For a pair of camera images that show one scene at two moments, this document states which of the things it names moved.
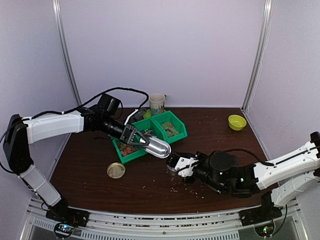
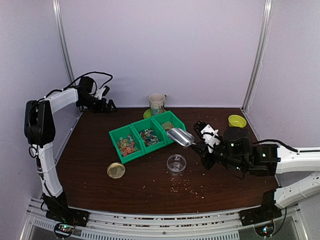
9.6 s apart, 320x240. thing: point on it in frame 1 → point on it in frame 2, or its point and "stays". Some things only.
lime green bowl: x=236 y=122 stays
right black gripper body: x=201 y=156 → x=207 y=162
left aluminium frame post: x=66 y=48 stays
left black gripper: x=125 y=133 → x=101 y=108
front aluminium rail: x=227 y=225 stays
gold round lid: x=116 y=170 stays
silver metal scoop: x=157 y=147 → x=181 y=137
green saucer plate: x=148 y=114 stays
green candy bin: x=127 y=152 stays
